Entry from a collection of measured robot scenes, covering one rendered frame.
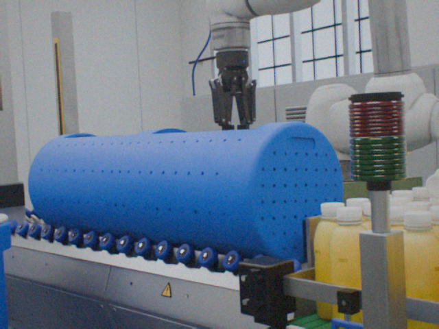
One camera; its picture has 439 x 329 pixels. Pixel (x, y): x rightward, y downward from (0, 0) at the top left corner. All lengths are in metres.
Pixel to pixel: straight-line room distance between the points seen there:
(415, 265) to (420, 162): 2.00
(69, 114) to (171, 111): 4.51
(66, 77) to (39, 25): 4.04
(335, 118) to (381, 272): 1.18
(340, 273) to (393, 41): 0.93
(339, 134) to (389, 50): 0.26
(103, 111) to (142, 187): 5.32
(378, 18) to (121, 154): 0.77
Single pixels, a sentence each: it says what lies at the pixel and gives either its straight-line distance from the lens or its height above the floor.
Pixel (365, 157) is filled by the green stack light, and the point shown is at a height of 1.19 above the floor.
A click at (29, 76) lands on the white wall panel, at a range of 6.62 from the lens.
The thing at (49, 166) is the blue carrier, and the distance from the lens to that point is 1.89.
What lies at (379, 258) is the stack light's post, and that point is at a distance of 0.81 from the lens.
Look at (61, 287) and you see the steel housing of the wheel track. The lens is 1.89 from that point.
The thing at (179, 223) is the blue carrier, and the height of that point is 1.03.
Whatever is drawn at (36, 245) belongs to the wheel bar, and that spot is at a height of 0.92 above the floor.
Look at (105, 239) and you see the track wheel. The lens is 1.73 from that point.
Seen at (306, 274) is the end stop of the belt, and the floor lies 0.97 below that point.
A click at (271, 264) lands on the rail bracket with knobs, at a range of 1.15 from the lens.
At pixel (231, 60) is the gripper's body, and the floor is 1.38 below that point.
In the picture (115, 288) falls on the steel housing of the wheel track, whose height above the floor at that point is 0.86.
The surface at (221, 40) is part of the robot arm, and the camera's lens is 1.55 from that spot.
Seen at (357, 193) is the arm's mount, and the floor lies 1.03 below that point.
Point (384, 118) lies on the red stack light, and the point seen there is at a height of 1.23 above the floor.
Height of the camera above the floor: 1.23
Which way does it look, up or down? 3 degrees down
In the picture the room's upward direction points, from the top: 3 degrees counter-clockwise
